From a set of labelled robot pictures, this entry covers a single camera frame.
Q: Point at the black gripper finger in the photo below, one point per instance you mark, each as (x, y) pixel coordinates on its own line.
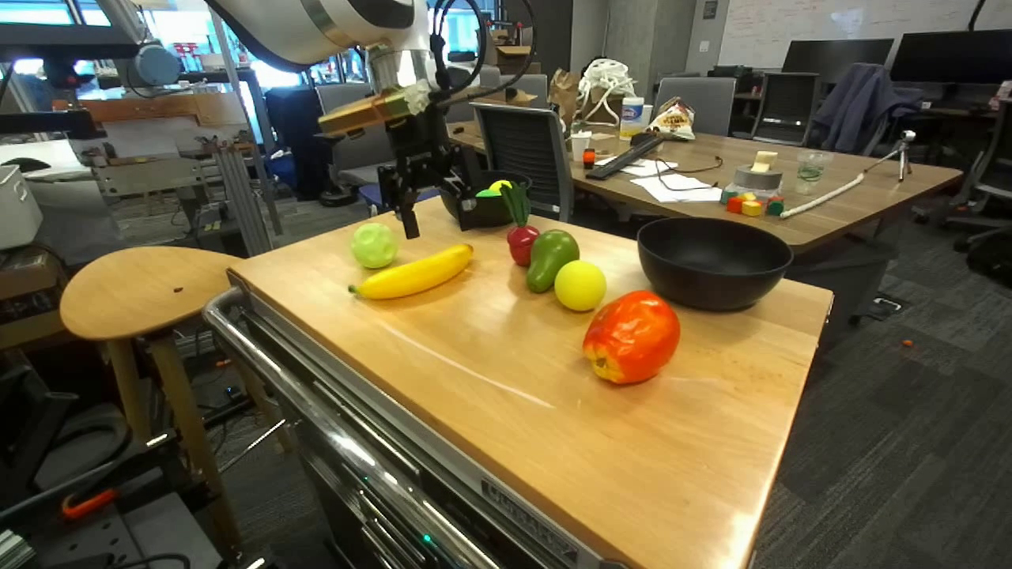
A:
(454, 195)
(409, 220)

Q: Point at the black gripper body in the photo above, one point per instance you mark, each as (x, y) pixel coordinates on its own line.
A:
(423, 155)

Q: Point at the light green round fruit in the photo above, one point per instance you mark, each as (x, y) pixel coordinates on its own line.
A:
(373, 247)

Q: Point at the red radish with green stem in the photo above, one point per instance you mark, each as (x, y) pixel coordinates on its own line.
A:
(523, 231)

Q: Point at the yellow banana orange tip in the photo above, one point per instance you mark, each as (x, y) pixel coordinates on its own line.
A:
(415, 275)

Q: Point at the yellow lemon ball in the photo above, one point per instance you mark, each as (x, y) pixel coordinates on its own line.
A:
(580, 287)

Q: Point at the yellow fruit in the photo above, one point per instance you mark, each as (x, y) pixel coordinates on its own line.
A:
(500, 189)

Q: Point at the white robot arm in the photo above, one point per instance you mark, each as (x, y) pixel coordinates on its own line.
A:
(409, 97)

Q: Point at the black bowl far side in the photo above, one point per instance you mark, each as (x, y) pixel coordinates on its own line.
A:
(480, 212)

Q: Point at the grey mesh office chair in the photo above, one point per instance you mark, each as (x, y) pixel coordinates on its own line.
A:
(529, 142)

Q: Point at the white paper sheets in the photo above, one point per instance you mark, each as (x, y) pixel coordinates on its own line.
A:
(665, 184)

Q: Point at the black bowl near table edge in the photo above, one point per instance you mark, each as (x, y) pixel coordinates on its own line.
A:
(709, 264)

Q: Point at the coloured toy blocks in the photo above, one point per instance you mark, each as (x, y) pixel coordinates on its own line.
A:
(753, 208)

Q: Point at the round wooden stool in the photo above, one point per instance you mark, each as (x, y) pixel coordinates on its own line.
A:
(144, 296)

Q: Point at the large wooden office desk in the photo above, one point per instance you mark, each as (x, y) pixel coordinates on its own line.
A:
(849, 195)

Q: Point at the clear plastic cup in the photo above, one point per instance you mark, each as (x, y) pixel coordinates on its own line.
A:
(809, 165)

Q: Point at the black computer monitor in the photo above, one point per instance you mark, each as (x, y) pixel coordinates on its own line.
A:
(833, 57)

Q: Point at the metal cart handle bar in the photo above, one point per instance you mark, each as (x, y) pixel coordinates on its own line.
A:
(370, 503)

